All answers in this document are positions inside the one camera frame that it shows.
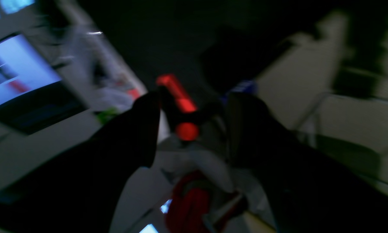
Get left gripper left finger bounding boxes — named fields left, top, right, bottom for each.
left=0, top=92, right=160, bottom=233

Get computer monitor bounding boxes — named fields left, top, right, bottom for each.
left=0, top=32, right=87, bottom=135

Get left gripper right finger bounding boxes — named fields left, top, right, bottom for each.
left=226, top=93, right=388, bottom=233

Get red clamp top left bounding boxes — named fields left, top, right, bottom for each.
left=156, top=73, right=216, bottom=142

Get black table cloth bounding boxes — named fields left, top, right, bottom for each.
left=78, top=0, right=339, bottom=104

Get red object on floor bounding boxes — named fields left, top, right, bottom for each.
left=165, top=171, right=248, bottom=233

